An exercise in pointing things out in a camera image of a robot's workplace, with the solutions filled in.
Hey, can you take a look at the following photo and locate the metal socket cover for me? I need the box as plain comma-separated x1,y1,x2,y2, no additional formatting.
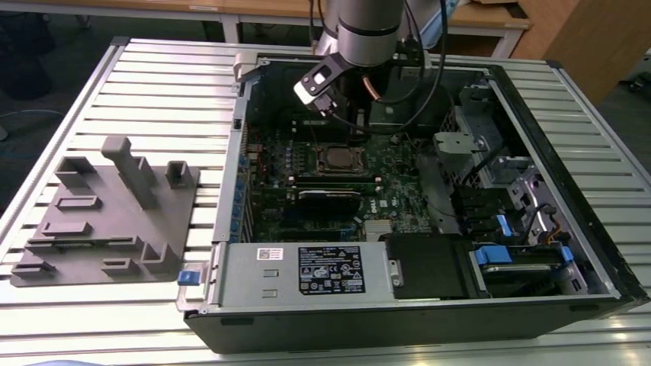
315,143,370,175

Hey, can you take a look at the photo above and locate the silver topped CPU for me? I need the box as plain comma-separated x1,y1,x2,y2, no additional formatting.
324,147,358,169

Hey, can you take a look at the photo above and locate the CPU socket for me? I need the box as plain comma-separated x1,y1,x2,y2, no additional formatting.
314,143,372,177

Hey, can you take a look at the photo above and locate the perforated metal drive cage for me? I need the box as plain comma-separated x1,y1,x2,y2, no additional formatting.
439,84,515,191

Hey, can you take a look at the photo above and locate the grey case release latch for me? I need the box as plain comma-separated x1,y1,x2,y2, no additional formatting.
232,52,262,83

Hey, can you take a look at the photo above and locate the green motherboard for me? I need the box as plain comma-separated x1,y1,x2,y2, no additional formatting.
242,114,442,245

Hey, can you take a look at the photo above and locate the black graphics card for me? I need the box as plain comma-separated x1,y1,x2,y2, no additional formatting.
252,186,366,222

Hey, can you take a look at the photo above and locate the silver chipset heat sink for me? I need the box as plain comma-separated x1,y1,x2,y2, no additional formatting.
364,219,396,234

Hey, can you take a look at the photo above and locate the wooden cabinet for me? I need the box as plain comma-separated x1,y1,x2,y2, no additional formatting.
511,0,651,106

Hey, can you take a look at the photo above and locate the hard disk in blue carrier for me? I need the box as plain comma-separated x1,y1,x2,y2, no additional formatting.
470,243,577,297

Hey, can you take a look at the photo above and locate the silver power supply unit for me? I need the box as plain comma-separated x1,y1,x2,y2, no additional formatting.
216,240,396,307

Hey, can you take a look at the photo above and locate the black PC case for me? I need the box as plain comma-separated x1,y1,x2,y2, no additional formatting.
175,51,651,355

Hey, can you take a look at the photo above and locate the grey parts rack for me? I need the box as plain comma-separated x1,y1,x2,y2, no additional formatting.
8,136,203,287

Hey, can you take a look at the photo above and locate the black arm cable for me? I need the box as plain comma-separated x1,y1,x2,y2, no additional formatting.
375,0,432,104
350,0,453,135

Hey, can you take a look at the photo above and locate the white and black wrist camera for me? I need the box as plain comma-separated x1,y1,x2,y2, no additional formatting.
294,55,354,116

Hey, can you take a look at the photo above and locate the grey metal bracket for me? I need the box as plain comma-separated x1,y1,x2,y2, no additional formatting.
432,131,486,165

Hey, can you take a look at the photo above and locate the wooden desk white frame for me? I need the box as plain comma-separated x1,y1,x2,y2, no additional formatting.
238,0,534,59
0,0,240,43

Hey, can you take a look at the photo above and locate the grey ribbon cable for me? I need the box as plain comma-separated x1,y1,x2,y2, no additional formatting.
414,152,457,234

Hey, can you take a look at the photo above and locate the coloured wire bundle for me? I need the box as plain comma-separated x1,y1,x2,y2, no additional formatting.
537,224,570,245

